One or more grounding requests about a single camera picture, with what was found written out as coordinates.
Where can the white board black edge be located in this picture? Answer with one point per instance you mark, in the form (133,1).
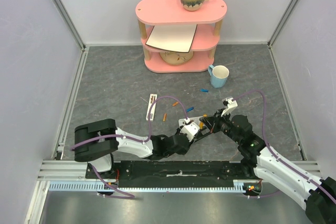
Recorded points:
(176,38)

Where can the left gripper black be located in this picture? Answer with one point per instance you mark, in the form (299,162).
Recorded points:
(185,150)

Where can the black remote control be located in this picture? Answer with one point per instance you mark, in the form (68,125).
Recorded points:
(202,133)

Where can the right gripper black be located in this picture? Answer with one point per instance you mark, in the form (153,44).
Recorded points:
(217,118)

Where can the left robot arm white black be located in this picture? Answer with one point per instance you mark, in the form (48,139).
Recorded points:
(95,142)

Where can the blue slotted cable duct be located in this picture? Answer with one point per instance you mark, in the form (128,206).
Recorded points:
(237,187)

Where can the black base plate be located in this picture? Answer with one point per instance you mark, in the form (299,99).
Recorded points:
(178,173)

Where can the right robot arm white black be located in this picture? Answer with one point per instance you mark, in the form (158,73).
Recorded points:
(315,195)

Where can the beige floral bowl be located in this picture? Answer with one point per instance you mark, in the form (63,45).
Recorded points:
(176,58)

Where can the light blue mug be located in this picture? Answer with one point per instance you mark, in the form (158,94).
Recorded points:
(219,75)

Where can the pink three tier shelf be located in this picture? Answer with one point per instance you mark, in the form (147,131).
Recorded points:
(170,12)

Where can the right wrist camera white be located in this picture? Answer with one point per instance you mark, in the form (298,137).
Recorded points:
(230,104)

